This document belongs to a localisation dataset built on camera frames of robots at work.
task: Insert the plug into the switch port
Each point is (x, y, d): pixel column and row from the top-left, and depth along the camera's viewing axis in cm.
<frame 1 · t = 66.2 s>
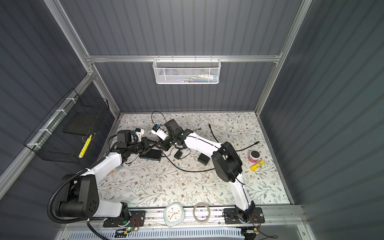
left hand: (157, 143, 86), fingers closed
right hand: (158, 145, 87), fingers closed
black network switch: (151, 154, 94), point 5 cm above the table
pink tape roll: (254, 156, 91), point 6 cm above the table
yellow marker: (254, 166, 91), point 3 cm above the table

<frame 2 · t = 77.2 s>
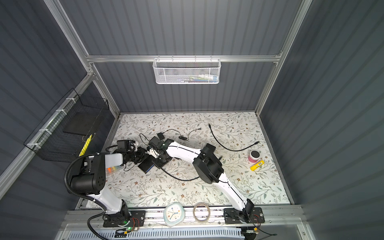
left hand: (150, 153, 96), fingers open
right hand: (158, 166, 91), fingers closed
black network switch: (147, 164, 93), point 2 cm above the table
the other named things where they were.

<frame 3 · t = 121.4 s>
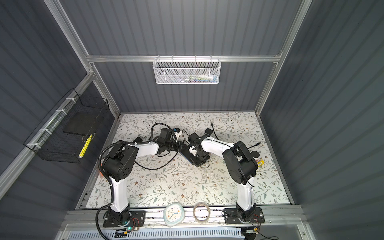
left hand: (186, 147, 98), fingers open
right hand: (199, 164, 93), fingers closed
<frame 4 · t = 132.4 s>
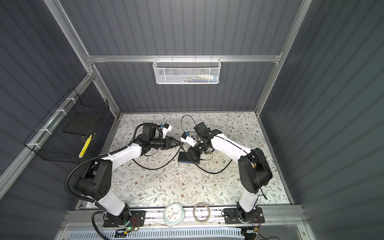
left hand: (180, 143, 85), fingers open
right hand: (189, 156, 85), fingers closed
